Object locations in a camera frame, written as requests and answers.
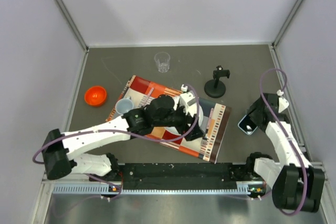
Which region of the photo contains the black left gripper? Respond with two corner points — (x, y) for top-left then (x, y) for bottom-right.
(153, 102), (205, 141)

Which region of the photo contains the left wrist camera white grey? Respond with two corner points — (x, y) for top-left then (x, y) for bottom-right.
(179, 84), (202, 116)

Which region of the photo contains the black phone stand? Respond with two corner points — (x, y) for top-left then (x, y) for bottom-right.
(204, 66), (230, 98)

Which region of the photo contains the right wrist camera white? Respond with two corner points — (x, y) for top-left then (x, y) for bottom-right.
(277, 90), (289, 113)

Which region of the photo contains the colourful patterned placemat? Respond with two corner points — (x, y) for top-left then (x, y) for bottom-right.
(118, 75), (232, 164)

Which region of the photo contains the phone with light blue case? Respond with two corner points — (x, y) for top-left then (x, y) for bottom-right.
(237, 115), (258, 136)

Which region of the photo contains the white paper plate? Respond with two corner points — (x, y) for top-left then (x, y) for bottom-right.
(165, 102), (204, 135)

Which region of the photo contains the clear plastic cup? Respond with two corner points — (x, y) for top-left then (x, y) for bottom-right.
(154, 51), (171, 73)

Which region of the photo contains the grey slotted cable duct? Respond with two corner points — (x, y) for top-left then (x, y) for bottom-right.
(53, 184), (266, 195)

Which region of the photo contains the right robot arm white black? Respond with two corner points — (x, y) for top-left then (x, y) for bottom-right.
(245, 92), (325, 214)

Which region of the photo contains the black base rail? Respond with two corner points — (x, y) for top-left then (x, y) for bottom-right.
(120, 163), (251, 190)

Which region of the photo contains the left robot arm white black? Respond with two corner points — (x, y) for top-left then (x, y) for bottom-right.
(41, 92), (205, 180)

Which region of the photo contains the orange plastic bowl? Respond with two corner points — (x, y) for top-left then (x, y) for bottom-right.
(84, 86), (107, 106)

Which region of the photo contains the grey small mug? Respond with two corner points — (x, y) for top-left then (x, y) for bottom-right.
(115, 97), (134, 115)

